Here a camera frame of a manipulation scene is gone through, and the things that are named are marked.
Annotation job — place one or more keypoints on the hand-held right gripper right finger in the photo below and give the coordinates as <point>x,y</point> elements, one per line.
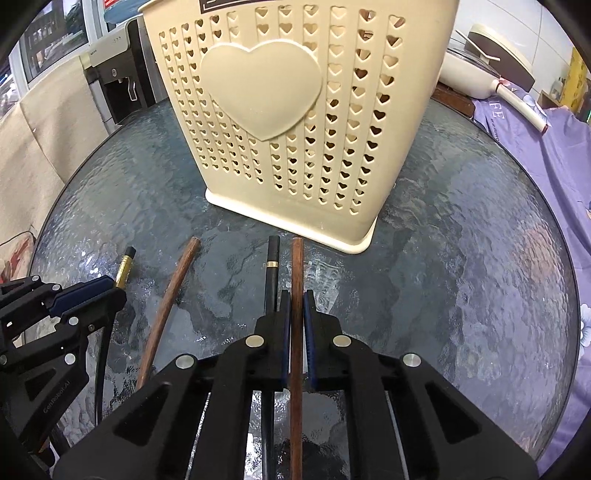
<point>308,341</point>

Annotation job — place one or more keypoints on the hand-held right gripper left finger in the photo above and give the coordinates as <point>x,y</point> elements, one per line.
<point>285,332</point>

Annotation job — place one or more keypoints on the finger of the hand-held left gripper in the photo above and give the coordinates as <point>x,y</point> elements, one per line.
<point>99,309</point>
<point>83,290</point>

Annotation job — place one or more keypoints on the black chopstick wide gold sleeve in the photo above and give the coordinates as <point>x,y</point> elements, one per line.
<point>123,274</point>

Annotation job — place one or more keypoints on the brown wooden chopstick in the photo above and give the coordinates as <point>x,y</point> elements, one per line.
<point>297,277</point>
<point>173,295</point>

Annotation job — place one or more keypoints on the cream plastic utensil holder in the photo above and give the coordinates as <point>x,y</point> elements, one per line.
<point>258,92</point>

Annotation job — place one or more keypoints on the black chopstick thin gold band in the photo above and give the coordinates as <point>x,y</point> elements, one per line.
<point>272,281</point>

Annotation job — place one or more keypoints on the beige cloth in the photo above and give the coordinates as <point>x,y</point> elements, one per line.
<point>41,161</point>

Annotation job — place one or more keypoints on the water dispenser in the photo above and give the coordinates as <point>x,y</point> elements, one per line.
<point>120,78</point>

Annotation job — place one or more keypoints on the window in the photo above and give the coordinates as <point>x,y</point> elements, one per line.
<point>51,32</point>

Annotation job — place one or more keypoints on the dark wooden cabinet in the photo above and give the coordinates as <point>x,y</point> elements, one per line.
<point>455,101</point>

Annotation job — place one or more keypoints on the purple floral cloth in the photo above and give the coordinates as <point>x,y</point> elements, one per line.
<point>554,184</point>

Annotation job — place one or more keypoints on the glass pot lid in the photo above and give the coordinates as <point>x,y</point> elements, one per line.
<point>461,55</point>

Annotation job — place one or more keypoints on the brown cream rice cooker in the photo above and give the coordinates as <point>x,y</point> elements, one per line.
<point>512,64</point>

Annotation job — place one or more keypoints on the light wooden shelf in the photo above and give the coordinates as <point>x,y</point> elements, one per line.
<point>551,94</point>

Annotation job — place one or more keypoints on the yellow roll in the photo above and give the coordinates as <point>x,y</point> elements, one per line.
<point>579,78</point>

